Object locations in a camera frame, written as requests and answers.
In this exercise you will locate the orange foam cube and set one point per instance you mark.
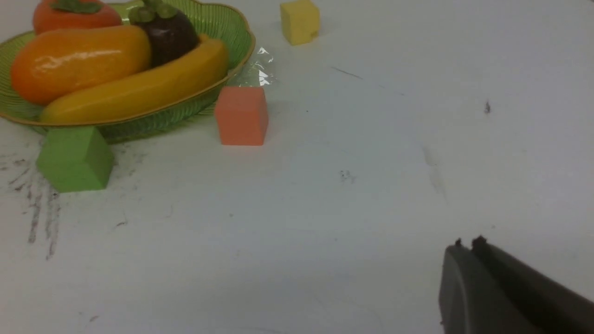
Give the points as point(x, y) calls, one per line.
point(242, 116)

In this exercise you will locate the green foam cube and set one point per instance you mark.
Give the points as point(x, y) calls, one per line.
point(75, 159)

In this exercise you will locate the green leaf-shaped glass plate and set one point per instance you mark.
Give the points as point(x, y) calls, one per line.
point(215, 19)

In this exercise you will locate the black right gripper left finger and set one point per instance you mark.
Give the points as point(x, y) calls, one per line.
point(473, 301)

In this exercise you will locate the orange persimmon with green calyx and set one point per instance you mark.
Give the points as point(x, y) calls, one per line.
point(51, 15)

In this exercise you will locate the orange yellow mango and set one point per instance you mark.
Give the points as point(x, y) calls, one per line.
point(59, 62)

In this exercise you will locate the clear plastic wrap scrap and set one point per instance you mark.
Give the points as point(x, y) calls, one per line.
point(258, 72)

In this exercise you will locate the dark purple mangosteen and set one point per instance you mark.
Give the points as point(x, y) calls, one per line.
point(169, 30)

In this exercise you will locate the yellow banana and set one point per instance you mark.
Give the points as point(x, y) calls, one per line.
point(142, 93)

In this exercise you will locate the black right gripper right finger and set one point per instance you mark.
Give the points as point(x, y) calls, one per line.
point(547, 304)

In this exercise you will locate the yellow foam cube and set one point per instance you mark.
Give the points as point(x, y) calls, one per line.
point(301, 21)

